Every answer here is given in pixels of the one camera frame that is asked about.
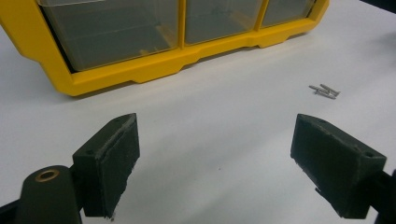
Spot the yellow black organizer cabinet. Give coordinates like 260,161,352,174
0,0,331,97

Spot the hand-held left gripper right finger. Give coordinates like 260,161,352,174
290,113,388,219

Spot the set of clear drawers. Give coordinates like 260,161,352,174
36,0,317,72

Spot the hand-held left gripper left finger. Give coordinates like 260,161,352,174
72,112,141,219

